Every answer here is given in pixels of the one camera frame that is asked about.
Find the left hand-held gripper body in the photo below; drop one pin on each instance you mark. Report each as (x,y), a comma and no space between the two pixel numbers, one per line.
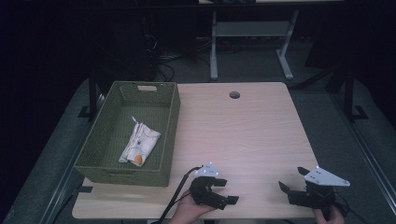
(202,189)

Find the folded white printed cloth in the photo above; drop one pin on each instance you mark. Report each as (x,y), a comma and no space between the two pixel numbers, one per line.
(144,143)

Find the person's left hand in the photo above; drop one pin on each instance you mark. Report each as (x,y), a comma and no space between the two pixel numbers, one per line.
(186,211)

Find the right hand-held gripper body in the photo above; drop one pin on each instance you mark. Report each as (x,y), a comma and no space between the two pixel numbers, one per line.
(317,189)

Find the black tape strip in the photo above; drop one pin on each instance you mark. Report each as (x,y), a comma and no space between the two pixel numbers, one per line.
(84,189)

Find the black metal stand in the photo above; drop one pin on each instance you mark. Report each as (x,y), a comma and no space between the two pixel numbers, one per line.
(92,93)
(349,93)

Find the person's right hand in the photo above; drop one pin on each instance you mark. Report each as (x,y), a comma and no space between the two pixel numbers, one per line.
(330,216)

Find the green woven basket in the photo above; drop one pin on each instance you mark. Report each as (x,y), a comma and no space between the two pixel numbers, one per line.
(112,130)

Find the white metal desk frame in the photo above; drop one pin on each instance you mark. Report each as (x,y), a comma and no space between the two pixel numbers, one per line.
(249,29)

